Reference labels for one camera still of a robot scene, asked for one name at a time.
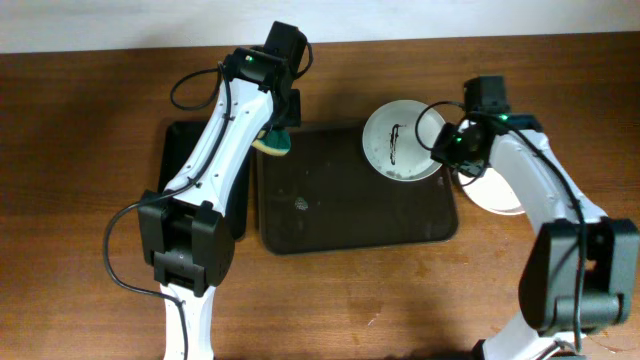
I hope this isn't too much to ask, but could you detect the green yellow sponge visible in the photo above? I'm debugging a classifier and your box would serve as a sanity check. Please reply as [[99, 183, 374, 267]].
[[251, 129, 291, 157]]

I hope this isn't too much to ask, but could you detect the white plate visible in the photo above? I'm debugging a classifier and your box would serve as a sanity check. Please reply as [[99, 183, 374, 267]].
[[457, 119, 526, 216]]

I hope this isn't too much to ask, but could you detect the grey-green plate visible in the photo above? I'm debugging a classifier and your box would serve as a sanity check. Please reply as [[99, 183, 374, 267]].
[[362, 100, 445, 182]]

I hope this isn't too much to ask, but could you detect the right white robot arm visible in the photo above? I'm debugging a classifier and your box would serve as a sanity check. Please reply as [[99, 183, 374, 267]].
[[430, 76, 639, 360]]

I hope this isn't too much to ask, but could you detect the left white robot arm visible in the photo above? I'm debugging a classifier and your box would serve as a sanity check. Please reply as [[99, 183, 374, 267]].
[[136, 22, 313, 359]]

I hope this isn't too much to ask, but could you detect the dark brown serving tray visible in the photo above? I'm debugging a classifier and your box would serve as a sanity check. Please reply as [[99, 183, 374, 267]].
[[256, 126, 458, 255]]

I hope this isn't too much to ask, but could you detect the small black tray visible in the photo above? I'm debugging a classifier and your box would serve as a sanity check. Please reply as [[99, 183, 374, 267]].
[[157, 120, 251, 242]]

